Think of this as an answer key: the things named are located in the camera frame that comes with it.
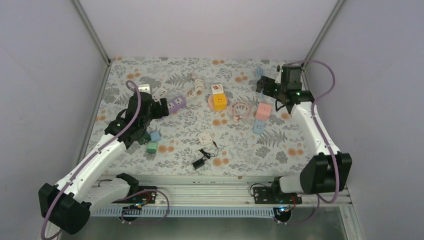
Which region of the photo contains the blue cube socket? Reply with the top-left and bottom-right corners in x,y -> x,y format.
149,131 -> 162,143

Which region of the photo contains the pink cube socket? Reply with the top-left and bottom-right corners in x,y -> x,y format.
255,102 -> 272,122

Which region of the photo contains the dark green cube socket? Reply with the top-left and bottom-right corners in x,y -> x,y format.
137,132 -> 151,145

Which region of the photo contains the white cube socket with sticker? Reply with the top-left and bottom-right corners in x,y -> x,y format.
211,84 -> 224,95

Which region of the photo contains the yellow cube socket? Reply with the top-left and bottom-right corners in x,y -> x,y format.
212,93 -> 228,111

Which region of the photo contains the black power adapter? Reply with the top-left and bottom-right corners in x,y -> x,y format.
192,141 -> 219,170

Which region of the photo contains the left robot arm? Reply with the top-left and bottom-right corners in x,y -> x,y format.
38,91 -> 169,235

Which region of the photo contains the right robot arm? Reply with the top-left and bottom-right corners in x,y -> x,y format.
256,65 -> 352,204

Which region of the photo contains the purple power strip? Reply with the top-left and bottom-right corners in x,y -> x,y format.
167,95 -> 187,115

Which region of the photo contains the white power strip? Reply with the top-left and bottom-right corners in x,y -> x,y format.
152,87 -> 168,102

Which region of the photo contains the light green cube socket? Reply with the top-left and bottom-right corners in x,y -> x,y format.
146,142 -> 158,154

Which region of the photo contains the blue power strip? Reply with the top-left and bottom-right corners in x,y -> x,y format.
252,119 -> 266,135

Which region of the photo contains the pink round power socket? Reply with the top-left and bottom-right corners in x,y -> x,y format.
207,94 -> 228,112

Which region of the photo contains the white cube adapter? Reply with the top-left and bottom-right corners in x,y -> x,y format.
197,131 -> 213,146

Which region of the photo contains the floral table mat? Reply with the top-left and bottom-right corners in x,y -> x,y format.
87,57 -> 312,177

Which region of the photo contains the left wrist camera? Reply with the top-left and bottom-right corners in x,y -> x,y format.
138,83 -> 152,95

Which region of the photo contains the white coiled cable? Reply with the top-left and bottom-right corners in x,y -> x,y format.
187,73 -> 205,99

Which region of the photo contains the aluminium rail base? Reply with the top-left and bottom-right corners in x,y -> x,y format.
52,175 -> 354,220

